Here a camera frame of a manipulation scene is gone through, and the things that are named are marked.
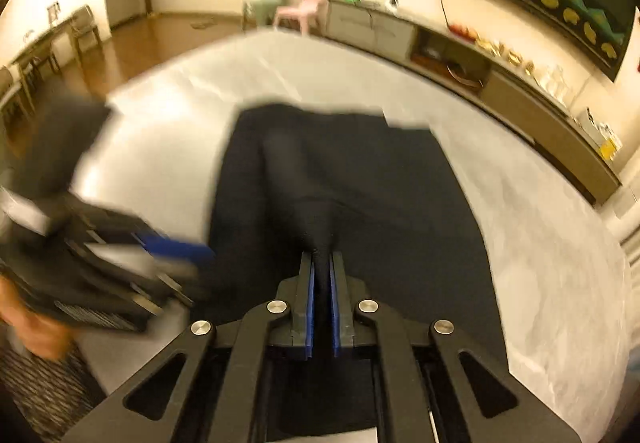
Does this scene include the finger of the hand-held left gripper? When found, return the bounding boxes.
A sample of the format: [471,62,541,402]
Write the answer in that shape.
[132,230,217,274]

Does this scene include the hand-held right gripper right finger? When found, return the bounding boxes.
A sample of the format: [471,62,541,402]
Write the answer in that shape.
[330,252,588,443]

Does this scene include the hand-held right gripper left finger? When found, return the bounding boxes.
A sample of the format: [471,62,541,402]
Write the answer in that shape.
[60,250,316,443]

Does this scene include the black pants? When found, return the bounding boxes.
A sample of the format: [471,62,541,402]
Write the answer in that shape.
[205,103,511,441]

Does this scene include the person's left hand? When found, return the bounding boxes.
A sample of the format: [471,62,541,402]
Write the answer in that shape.
[0,273,76,364]

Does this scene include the dark grey chair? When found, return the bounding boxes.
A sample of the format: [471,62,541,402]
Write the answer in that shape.
[12,95,113,204]

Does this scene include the wooden dining chair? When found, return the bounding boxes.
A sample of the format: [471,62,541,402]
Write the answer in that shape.
[15,40,63,88]
[70,5,103,58]

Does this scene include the green plastic chair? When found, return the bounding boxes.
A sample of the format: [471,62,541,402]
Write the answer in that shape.
[242,0,288,31]

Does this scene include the pink plastic chair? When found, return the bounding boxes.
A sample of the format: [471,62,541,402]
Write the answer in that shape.
[274,0,328,36]

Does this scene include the long grey brown sideboard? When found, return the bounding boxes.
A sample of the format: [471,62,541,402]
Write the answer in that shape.
[325,0,623,206]

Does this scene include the white standing air conditioner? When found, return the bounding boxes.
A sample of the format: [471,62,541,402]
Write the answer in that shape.
[605,185,640,274]

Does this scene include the white desktop organizer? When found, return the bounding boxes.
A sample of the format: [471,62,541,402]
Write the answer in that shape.
[575,108,608,138]

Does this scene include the group of clear glass cups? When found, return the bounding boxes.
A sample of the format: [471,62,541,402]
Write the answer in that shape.
[537,65,573,104]

